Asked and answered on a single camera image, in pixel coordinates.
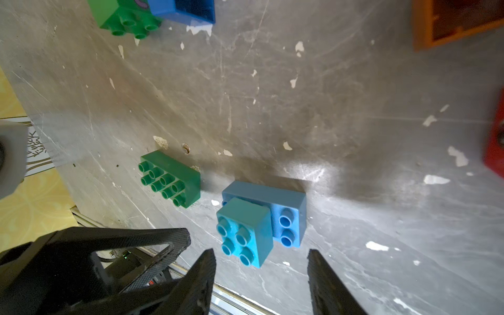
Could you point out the orange 2x2 brick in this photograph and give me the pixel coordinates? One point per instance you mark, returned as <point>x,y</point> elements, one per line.
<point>437,22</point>

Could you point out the dark blue 2x2 brick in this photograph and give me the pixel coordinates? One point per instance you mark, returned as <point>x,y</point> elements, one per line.
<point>188,12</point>

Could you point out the green 2x4 brick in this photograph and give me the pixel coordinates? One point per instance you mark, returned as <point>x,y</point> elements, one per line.
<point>170,178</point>

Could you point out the green 2x2 brick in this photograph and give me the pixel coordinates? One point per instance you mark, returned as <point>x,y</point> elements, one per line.
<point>122,17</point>

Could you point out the red 2x2 brick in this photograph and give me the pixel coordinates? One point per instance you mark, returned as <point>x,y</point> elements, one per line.
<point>493,157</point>

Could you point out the teal 2x2 brick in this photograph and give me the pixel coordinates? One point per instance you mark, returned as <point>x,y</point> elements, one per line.
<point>246,230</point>

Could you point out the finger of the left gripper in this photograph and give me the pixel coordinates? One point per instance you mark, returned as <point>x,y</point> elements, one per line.
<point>79,265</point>

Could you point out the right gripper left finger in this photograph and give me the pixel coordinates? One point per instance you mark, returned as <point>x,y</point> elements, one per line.
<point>192,293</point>

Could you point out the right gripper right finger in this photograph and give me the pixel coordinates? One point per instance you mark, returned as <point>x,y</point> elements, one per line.
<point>328,293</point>

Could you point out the light blue 2x4 brick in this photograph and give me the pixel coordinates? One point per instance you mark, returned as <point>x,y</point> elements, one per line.
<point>288,209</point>

